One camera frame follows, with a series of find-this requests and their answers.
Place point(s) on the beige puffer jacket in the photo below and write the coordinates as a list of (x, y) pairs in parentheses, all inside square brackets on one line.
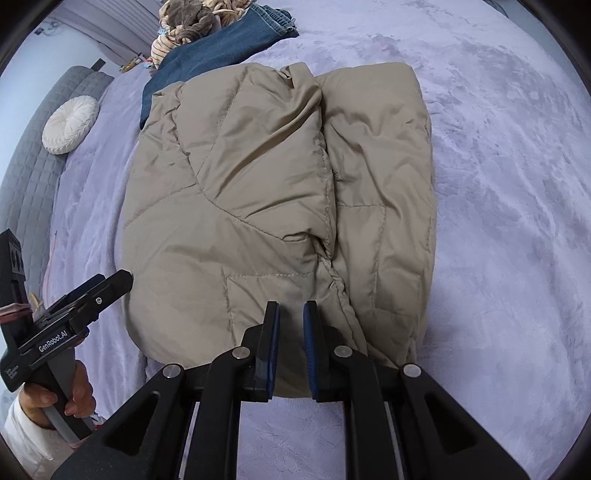
[(251, 184)]

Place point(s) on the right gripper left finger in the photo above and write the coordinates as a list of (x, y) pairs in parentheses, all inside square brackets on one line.
[(183, 423)]

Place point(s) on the brown beige clothes pile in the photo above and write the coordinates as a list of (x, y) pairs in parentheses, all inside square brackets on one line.
[(185, 21)]

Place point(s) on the grey curtain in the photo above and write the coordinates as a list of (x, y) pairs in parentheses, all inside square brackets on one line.
[(123, 29)]

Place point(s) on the folded blue jeans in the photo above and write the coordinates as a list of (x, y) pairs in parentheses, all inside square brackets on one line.
[(262, 26)]

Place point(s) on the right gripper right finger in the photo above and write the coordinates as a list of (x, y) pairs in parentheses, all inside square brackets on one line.
[(400, 423)]

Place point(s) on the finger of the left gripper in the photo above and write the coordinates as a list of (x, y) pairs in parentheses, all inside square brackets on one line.
[(81, 313), (75, 294)]

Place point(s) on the white sleeve forearm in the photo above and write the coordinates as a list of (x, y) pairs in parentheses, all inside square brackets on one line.
[(39, 451)]

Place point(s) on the round white pillow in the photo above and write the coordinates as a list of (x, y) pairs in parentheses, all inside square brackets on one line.
[(69, 124)]

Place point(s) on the grey quilted headboard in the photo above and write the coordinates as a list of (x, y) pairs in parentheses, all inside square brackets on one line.
[(29, 186)]

